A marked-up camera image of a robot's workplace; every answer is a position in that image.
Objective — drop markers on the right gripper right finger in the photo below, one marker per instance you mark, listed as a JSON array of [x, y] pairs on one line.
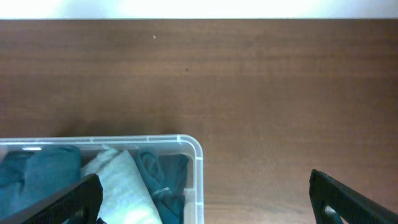
[[334, 202]]

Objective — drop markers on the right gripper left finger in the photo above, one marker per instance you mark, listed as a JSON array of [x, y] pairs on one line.
[[78, 203]]

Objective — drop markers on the light grey jeans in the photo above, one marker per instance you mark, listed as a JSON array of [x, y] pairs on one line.
[[126, 198]]

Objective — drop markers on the dark blue jeans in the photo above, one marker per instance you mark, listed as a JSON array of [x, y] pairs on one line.
[[28, 177]]

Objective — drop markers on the blue taped cloth bundle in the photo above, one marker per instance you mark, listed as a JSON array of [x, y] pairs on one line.
[[165, 178]]

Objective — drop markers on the clear plastic storage bin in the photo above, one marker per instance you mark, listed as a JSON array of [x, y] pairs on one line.
[[169, 144]]

